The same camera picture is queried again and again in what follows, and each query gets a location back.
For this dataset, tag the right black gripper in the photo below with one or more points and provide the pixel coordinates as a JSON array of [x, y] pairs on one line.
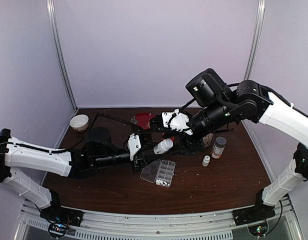
[[189, 145]]

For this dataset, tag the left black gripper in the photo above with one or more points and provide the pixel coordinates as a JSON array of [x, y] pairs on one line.
[[140, 162]]

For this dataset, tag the small white pill bottle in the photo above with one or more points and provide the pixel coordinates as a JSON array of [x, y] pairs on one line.
[[206, 161], [163, 146]]

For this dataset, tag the clear pill organizer box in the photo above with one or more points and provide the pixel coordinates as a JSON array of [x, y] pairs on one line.
[[159, 169]]

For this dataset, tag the amber bottle grey cap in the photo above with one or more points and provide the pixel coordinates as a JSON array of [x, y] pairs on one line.
[[218, 147]]

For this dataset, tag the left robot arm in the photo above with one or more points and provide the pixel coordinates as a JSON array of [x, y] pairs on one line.
[[97, 153]]

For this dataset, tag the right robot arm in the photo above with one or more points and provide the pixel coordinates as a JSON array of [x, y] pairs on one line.
[[249, 101]]

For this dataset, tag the white pills in organizer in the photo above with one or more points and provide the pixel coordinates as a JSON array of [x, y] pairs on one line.
[[161, 182]]

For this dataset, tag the orange pill bottle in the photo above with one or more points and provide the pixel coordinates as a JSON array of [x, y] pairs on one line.
[[166, 136]]

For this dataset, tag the yellow inside patterned mug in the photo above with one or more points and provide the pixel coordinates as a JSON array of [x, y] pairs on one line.
[[207, 140]]

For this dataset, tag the red patterned plate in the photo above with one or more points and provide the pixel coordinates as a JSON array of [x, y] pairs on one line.
[[142, 119]]

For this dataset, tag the white rice bowl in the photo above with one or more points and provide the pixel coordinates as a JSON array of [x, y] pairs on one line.
[[79, 123]]

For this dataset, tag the left circuit board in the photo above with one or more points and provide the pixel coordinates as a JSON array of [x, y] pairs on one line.
[[57, 230]]

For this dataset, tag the circuit board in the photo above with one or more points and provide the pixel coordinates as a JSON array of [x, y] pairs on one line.
[[57, 230], [258, 229]]

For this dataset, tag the right circuit board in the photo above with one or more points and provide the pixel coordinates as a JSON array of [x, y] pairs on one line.
[[258, 229]]

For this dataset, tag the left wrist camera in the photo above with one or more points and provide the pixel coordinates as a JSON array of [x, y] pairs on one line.
[[137, 143]]

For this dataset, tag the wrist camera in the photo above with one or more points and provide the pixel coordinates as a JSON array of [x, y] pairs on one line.
[[137, 143], [171, 122]]

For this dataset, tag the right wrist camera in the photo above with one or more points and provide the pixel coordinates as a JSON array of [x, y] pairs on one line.
[[171, 122]]

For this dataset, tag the aluminium front rail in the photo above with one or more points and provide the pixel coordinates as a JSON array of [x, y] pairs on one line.
[[219, 225]]

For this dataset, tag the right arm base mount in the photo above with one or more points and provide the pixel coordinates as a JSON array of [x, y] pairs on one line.
[[256, 213]]

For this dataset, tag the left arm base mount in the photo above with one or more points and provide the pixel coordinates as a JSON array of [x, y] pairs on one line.
[[65, 216]]

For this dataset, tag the right aluminium frame post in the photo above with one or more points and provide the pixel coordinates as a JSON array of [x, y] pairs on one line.
[[258, 28]]

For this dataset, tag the aluminium frame post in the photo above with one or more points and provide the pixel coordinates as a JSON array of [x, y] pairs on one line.
[[258, 28], [59, 54]]

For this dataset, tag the left aluminium frame post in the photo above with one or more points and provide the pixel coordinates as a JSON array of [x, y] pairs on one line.
[[59, 54]]

